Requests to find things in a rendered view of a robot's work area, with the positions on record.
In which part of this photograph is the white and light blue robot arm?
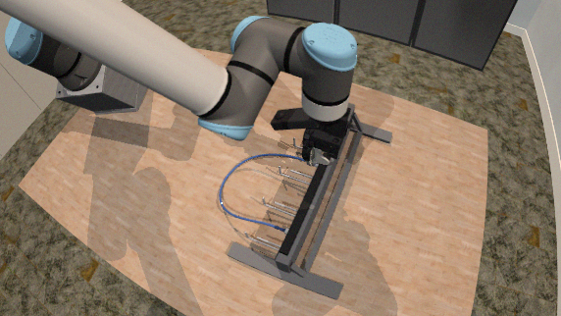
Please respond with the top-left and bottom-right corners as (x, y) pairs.
(0, 0), (357, 141)

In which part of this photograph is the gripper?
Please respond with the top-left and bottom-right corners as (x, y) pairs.
(302, 107), (351, 167)

